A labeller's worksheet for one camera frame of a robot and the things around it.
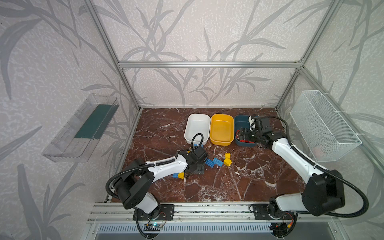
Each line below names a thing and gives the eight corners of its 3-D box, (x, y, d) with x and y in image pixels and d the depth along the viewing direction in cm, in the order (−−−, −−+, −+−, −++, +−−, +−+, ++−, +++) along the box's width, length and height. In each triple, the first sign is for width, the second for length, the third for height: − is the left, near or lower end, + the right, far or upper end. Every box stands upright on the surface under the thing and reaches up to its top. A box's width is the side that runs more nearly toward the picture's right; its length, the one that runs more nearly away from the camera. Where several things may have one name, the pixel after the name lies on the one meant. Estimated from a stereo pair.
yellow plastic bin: (210, 146, 100) (210, 141, 96) (209, 119, 115) (209, 114, 110) (235, 146, 100) (237, 141, 96) (231, 119, 115) (232, 114, 110)
